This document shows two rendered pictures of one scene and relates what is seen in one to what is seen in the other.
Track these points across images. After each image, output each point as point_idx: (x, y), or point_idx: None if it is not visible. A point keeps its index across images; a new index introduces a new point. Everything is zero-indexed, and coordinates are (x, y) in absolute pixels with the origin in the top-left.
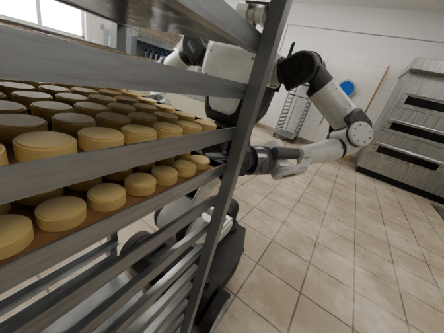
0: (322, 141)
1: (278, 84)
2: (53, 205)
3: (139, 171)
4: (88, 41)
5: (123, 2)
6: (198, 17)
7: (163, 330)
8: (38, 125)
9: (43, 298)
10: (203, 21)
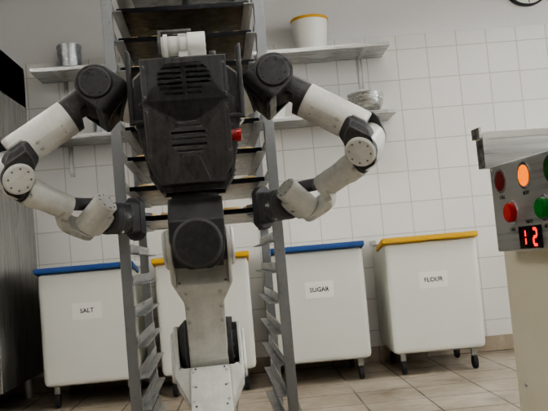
0: (46, 183)
1: (125, 122)
2: None
3: None
4: (262, 147)
5: None
6: (130, 142)
7: (150, 402)
8: None
9: (280, 404)
10: (131, 141)
